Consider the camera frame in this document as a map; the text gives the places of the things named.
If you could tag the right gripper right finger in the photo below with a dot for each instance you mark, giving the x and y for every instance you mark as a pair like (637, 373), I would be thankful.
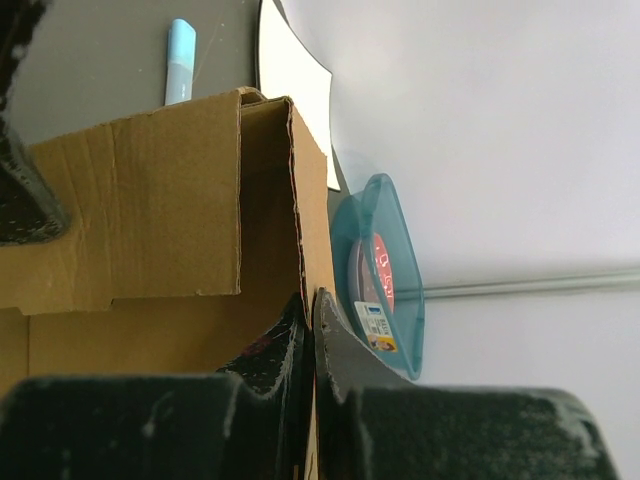
(374, 424)

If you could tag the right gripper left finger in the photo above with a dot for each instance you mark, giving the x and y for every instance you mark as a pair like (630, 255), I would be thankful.
(247, 420)

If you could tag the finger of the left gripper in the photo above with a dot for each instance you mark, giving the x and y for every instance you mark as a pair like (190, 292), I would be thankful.
(31, 213)

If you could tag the brown cardboard box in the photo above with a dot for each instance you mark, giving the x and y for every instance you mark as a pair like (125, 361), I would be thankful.
(191, 228)

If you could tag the teal plastic bin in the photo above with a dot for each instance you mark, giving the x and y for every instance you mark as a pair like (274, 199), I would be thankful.
(396, 337)

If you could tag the blue marker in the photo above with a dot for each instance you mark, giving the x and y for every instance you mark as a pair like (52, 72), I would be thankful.
(181, 50)

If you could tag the white square plate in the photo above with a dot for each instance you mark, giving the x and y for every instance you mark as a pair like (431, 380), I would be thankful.
(287, 68)

